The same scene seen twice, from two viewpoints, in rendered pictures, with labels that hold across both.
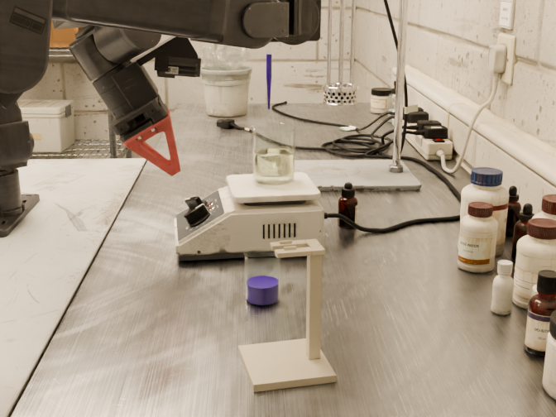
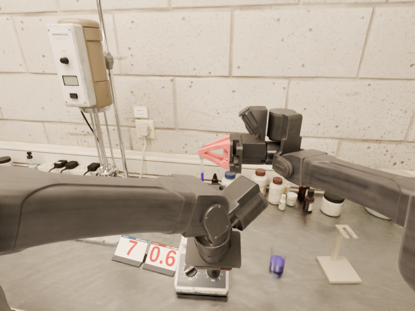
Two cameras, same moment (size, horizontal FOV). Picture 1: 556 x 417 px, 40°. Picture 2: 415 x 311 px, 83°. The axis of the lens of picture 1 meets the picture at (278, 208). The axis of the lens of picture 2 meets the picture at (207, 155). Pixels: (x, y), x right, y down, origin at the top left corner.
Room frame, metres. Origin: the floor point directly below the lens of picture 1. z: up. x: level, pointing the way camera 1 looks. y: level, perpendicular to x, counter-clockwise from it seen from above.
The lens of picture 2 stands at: (0.92, 0.51, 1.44)
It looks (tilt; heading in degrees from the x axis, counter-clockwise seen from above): 24 degrees down; 282
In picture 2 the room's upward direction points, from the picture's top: straight up
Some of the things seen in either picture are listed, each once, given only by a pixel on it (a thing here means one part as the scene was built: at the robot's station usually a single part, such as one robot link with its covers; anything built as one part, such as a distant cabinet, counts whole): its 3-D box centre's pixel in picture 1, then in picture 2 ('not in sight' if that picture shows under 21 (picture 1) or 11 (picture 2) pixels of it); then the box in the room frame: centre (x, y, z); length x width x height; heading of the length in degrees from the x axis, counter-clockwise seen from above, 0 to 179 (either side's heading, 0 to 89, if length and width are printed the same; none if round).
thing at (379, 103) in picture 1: (381, 100); (5, 164); (2.11, -0.29, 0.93); 0.06 x 0.06 x 0.06
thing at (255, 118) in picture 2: not in sight; (250, 129); (0.93, 0.00, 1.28); 0.07 x 0.06 x 0.11; 98
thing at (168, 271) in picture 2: not in sight; (162, 258); (1.14, 0.07, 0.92); 0.09 x 0.06 x 0.04; 176
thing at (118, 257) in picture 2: not in sight; (130, 249); (1.24, 0.07, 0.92); 0.09 x 0.06 x 0.04; 176
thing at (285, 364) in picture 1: (285, 306); (343, 252); (0.67, -0.01, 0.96); 0.08 x 0.08 x 0.13; 13
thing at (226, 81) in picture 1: (226, 74); not in sight; (2.08, 0.14, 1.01); 0.14 x 0.14 x 0.21
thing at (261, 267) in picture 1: (262, 276); (277, 258); (0.83, 0.02, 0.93); 0.04 x 0.04 x 0.06
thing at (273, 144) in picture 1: (273, 156); not in sight; (1.04, 0.01, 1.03); 0.07 x 0.06 x 0.08; 7
